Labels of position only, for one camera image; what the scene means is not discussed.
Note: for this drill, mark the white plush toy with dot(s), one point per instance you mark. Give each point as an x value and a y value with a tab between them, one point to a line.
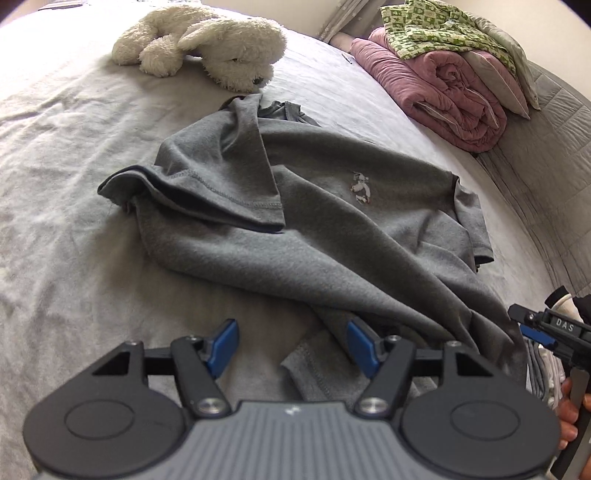
231	50

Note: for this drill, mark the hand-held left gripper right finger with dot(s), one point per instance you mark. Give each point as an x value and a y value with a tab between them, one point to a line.
362	346

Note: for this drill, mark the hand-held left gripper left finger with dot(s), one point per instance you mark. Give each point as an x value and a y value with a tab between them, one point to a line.
224	344

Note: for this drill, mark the white folded garment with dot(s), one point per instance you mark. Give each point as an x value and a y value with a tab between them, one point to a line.
542	374

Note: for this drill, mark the grey quilted headboard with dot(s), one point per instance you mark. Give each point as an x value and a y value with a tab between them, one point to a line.
554	138

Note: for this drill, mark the dark flat object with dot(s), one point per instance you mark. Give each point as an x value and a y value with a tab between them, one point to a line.
60	5

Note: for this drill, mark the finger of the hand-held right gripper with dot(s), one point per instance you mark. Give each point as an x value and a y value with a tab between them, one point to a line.
526	316
538	337

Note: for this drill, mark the grey bed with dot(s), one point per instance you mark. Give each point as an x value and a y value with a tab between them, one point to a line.
69	138

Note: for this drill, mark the pink folded quilt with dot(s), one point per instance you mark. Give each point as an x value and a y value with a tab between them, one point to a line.
438	87

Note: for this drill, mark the green patterned blanket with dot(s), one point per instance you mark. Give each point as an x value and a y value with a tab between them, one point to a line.
425	27

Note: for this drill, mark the grey and pink pillow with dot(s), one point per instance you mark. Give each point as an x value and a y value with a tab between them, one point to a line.
498	78

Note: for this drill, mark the grey curtain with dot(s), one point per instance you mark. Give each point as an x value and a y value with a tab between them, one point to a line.
346	23

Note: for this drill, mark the person's right hand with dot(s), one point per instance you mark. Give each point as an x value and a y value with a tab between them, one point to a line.
567	427

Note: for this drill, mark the grey t-shirt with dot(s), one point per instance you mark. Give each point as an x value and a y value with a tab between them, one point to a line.
277	221

